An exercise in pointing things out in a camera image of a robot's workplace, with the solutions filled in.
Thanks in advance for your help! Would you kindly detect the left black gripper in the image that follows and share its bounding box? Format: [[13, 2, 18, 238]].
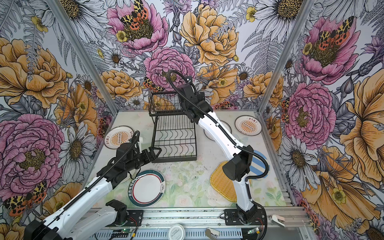
[[126, 146, 162, 171]]

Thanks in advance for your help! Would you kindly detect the white plate green red rim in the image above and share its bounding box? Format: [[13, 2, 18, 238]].
[[128, 170, 166, 208]]

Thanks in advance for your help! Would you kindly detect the yellow woven square plate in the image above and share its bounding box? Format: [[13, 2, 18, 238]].
[[210, 161, 237, 203]]

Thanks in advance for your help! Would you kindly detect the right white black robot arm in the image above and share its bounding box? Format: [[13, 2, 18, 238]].
[[166, 70, 270, 225]]

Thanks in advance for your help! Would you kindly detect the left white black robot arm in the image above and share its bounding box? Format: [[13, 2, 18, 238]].
[[24, 131, 162, 240]]

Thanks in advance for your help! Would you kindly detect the orange sunburst plate left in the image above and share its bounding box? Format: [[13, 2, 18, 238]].
[[104, 126, 134, 150]]

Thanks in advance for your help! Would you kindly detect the orange sunburst plate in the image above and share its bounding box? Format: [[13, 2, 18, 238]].
[[104, 126, 134, 150], [235, 115, 262, 136]]

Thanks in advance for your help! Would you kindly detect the orange sunburst plate right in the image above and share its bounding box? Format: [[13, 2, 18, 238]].
[[235, 115, 262, 136]]

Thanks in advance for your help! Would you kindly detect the round white lid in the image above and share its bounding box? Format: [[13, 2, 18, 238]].
[[168, 224, 186, 240]]

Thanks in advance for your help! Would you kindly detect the blue white striped plate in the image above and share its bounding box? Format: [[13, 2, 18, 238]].
[[250, 150, 272, 176]]

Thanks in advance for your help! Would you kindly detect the grey clip tool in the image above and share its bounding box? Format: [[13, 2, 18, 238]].
[[205, 228, 220, 240]]

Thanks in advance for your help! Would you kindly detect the black wire dish rack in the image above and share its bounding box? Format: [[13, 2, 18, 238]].
[[148, 92, 197, 163]]

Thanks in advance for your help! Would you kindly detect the white plate red ring pattern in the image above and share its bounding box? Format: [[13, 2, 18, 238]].
[[204, 121, 232, 142]]

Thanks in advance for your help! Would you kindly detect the aluminium front rail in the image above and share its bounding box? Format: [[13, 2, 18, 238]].
[[140, 206, 310, 229]]

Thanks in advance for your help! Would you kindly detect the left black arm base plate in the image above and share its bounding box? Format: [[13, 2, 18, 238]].
[[121, 210, 144, 227]]

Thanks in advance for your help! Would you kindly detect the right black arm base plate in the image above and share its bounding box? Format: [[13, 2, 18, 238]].
[[224, 209, 267, 226]]

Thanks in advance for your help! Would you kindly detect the white clip on rail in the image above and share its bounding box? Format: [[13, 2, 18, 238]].
[[270, 215, 286, 228]]

